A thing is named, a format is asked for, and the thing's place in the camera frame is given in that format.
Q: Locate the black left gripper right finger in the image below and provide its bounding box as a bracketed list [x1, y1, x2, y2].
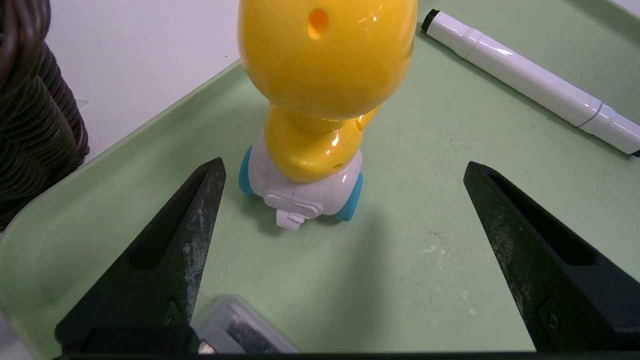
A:
[463, 161, 640, 354]

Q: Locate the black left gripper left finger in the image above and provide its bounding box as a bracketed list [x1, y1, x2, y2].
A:
[54, 157, 227, 356]

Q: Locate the clear plastic compass case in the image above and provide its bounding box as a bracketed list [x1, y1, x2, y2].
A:
[192, 295, 300, 355]

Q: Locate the silver metal drafting compass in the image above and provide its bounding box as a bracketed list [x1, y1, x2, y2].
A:
[227, 315, 273, 355]

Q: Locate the yellow duck toy car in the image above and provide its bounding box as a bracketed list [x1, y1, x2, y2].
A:
[237, 0, 419, 232]

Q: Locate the dark brown wicker basket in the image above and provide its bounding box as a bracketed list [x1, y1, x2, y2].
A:
[0, 0, 91, 232]

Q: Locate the green plastic tray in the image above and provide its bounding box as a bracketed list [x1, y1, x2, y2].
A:
[0, 0, 640, 358]

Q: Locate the white marker pen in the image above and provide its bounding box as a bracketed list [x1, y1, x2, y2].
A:
[421, 9, 640, 158]

